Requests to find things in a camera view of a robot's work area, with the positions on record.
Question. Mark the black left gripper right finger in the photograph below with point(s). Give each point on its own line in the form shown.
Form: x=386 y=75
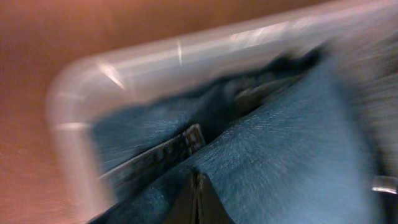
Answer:
x=210 y=210

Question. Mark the clear plastic storage bin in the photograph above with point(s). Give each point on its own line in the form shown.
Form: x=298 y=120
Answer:
x=95 y=87

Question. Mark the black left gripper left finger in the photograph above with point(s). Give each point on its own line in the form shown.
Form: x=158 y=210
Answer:
x=184 y=209

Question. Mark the light blue jeans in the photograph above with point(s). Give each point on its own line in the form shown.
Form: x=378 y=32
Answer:
x=367 y=64

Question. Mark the dark blue jeans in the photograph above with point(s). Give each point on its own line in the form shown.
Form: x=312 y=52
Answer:
x=280 y=145

